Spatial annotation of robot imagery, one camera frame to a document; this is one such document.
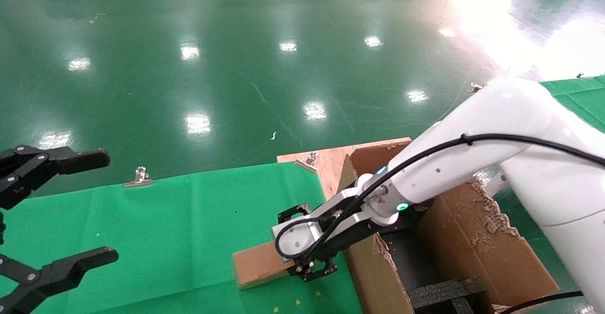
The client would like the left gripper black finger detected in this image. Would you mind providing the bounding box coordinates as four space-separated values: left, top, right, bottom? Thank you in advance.
0 246 119 314
0 145 111 210

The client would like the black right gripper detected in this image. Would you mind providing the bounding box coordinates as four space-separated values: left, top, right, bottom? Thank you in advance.
277 200 421 283

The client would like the small cardboard box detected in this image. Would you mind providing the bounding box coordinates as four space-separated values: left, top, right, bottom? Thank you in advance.
232 240 296 290

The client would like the large open cardboard carton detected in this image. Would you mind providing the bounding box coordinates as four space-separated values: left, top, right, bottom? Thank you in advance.
331 139 561 314

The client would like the plywood board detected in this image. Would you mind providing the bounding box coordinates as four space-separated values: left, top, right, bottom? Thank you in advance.
277 137 413 210

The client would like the large green table cloth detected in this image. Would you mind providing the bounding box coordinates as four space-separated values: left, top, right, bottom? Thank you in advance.
0 162 365 314

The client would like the black foam insert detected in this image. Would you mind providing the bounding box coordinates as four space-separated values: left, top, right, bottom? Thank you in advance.
407 278 487 314

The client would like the white metal table leg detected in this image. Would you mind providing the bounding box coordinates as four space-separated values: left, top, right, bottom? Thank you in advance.
482 171 509 198

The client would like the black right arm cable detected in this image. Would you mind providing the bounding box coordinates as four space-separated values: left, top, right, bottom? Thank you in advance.
274 133 605 263

